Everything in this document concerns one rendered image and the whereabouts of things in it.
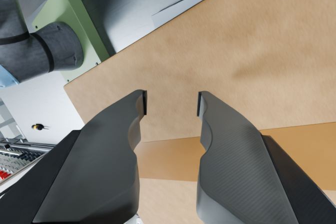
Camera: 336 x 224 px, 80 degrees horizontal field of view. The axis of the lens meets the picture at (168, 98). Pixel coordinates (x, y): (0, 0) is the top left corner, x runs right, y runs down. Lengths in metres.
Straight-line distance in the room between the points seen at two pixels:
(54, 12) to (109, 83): 0.54
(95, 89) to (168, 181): 0.13
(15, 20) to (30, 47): 0.07
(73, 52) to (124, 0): 0.22
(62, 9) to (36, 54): 0.16
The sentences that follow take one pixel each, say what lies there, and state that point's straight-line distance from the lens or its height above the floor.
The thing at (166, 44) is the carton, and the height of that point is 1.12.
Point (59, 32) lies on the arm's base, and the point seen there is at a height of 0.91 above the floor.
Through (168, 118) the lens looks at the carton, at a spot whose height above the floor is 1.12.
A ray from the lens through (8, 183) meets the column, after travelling 0.84.
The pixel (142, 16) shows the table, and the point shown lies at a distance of 0.54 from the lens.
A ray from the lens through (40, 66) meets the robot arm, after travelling 0.64.
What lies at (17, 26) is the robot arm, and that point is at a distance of 0.60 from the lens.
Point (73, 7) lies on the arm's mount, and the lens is 0.66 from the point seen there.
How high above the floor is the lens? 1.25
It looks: 48 degrees down
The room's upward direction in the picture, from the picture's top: 129 degrees counter-clockwise
